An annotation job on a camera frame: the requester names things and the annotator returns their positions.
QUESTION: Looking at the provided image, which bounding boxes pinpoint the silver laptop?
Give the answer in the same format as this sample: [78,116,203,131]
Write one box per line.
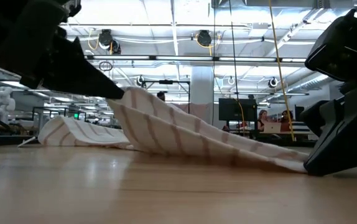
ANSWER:
[264,122,282,134]

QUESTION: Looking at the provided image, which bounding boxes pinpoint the black camera rig frame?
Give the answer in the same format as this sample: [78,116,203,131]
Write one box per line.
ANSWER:
[141,79,191,114]

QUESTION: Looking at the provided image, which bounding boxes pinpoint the blue white striped box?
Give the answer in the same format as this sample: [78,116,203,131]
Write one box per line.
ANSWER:
[291,121,310,133]

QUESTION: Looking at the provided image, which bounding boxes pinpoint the black desk monitor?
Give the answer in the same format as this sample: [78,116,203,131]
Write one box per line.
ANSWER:
[218,98,258,122]

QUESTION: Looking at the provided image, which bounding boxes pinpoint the white striped towel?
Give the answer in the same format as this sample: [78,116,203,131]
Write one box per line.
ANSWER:
[17,86,310,174]

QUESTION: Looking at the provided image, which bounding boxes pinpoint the yellow hanging cable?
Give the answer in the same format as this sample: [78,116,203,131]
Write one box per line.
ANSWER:
[268,0,296,142]

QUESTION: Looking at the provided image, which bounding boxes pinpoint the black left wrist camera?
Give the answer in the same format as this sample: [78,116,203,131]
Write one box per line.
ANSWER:
[60,0,82,18]

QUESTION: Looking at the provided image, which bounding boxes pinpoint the silver ventilation duct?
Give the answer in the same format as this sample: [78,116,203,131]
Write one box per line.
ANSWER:
[293,74,332,91]

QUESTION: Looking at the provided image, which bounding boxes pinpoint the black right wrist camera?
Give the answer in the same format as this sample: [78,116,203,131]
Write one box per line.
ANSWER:
[304,8,357,83]

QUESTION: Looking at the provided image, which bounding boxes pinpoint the long ceiling light rail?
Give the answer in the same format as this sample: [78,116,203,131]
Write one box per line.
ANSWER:
[85,55,307,63]

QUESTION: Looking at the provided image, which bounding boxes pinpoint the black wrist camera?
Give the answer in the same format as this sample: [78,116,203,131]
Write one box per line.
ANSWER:
[60,0,82,18]
[304,8,357,83]

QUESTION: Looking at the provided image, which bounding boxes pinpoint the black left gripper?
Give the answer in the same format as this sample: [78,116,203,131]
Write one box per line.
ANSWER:
[10,0,126,100]

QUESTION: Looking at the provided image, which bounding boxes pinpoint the black cable ring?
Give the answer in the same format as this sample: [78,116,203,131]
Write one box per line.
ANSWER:
[98,60,113,72]

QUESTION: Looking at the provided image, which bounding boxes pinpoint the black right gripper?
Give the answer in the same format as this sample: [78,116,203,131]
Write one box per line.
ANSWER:
[300,81,357,177]

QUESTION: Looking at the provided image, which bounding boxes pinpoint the black ceiling cable reel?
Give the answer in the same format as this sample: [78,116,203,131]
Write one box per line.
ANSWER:
[196,29,213,47]
[98,29,113,47]
[109,39,123,55]

